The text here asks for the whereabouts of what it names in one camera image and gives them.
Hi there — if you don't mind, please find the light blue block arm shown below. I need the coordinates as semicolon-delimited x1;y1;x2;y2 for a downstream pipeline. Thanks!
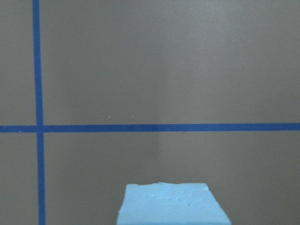
116;182;231;225

